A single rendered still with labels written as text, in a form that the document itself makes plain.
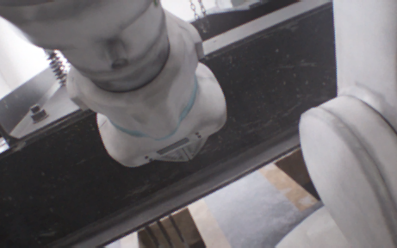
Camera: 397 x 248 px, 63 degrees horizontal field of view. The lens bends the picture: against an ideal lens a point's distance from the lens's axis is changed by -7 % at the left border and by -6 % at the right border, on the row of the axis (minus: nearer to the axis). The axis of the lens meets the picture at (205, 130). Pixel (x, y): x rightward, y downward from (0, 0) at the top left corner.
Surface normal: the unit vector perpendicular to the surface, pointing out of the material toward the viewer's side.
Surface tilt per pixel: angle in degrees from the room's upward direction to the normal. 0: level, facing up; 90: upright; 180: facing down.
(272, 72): 90
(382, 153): 49
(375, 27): 93
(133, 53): 139
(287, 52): 90
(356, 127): 31
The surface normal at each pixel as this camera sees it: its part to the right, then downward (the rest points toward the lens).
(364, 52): -0.91, 0.40
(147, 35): 0.82, 0.52
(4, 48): 0.27, 0.28
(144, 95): -0.09, -0.30
